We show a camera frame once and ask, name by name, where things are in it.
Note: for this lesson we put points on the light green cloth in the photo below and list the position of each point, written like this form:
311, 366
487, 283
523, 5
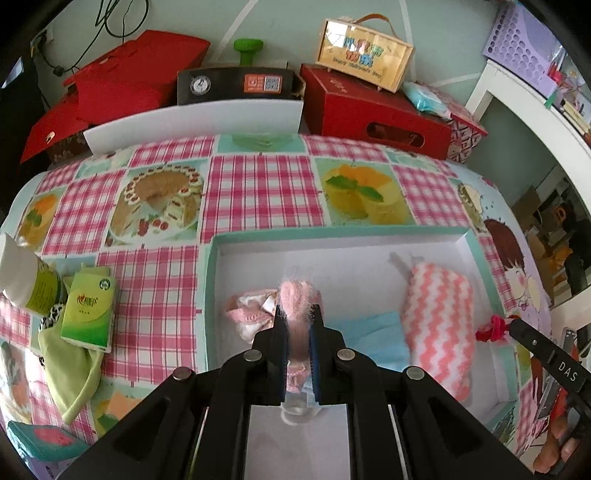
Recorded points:
69, 369

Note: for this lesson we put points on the pink white zigzag towel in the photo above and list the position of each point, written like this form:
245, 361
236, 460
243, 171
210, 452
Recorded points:
438, 314

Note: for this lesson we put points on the black cardboard box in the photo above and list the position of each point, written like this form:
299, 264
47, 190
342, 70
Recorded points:
240, 83

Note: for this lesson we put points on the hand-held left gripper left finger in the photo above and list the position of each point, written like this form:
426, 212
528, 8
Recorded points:
278, 360

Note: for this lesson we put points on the green tissue packet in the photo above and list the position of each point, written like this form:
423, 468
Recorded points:
87, 309

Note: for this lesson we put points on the white bottle with green label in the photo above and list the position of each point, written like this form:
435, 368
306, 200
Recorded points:
27, 281

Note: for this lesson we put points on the brown patterned box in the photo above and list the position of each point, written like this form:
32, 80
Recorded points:
64, 143

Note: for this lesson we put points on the black white spotted scrunchie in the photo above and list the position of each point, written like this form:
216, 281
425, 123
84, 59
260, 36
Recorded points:
51, 316

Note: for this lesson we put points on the pink checked printed tablecloth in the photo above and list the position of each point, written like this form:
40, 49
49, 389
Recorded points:
258, 184

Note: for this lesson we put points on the red cardboard box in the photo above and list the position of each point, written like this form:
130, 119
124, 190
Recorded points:
369, 110

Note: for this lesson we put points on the large red paper bag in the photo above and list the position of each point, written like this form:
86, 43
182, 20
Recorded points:
115, 78

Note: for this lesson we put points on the person's right hand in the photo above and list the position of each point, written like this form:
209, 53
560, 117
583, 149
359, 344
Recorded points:
556, 434

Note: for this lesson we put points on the purple perforated basket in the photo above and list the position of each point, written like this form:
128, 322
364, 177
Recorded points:
526, 41

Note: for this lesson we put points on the white box with teal rim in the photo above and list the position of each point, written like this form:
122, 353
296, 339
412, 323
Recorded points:
323, 263

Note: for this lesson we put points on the red patterned box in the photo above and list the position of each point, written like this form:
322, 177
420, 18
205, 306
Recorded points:
466, 134

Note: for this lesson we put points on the white board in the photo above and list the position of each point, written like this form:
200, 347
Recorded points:
194, 122

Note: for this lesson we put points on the brown cardboard box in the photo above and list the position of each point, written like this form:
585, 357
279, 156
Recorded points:
531, 207

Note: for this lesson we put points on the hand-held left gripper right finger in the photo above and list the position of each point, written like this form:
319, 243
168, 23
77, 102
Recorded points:
317, 360

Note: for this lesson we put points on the pink fluffy plush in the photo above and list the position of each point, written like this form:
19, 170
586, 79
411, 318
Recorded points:
295, 304

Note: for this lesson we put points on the white shelf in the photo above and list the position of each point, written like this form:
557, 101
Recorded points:
521, 106

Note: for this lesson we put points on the light blue cloth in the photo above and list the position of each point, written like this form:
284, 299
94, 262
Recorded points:
369, 337

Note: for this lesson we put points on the pink lace cloth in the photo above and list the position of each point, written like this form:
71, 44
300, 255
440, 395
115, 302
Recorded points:
249, 309

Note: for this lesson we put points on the green dumbbell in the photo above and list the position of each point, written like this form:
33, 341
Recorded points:
248, 53

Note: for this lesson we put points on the teal pink pouch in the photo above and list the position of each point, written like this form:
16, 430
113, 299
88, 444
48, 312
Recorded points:
41, 438

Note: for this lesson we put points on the colourful stationery pile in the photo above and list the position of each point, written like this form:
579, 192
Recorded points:
570, 87

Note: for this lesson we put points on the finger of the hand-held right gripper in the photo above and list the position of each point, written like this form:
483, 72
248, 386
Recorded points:
545, 355

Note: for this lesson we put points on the blue wipes pack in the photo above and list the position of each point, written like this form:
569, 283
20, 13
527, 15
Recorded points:
427, 97

